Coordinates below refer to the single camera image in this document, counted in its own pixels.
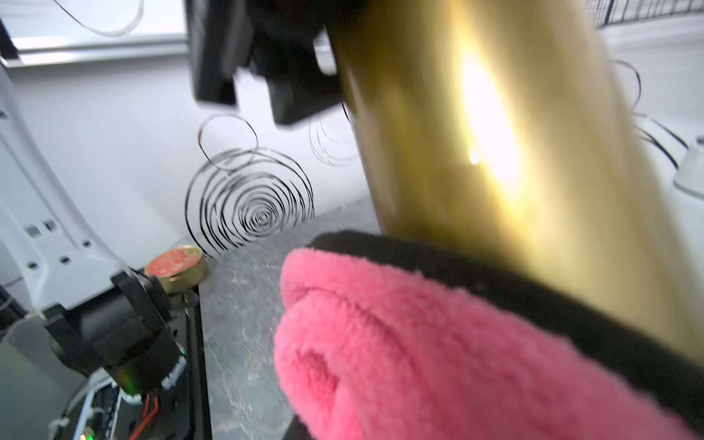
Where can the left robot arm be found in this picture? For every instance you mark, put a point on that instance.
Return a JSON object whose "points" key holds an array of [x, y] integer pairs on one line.
{"points": [[100, 314]]}

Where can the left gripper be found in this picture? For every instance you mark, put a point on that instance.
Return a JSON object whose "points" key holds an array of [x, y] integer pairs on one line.
{"points": [[274, 40]]}

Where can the pink cloth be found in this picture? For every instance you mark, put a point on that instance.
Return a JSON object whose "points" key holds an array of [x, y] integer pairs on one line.
{"points": [[383, 338]]}

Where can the gold thermos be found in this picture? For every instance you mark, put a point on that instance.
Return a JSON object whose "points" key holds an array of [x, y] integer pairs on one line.
{"points": [[498, 129]]}

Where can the red gold round tin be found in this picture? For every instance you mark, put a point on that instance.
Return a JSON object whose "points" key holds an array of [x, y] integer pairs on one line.
{"points": [[179, 269]]}

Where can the white thermos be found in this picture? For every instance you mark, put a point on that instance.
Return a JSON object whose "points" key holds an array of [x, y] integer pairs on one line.
{"points": [[690, 174]]}

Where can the black wire basket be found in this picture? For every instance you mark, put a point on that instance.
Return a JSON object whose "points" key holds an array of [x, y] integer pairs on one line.
{"points": [[605, 13]]}

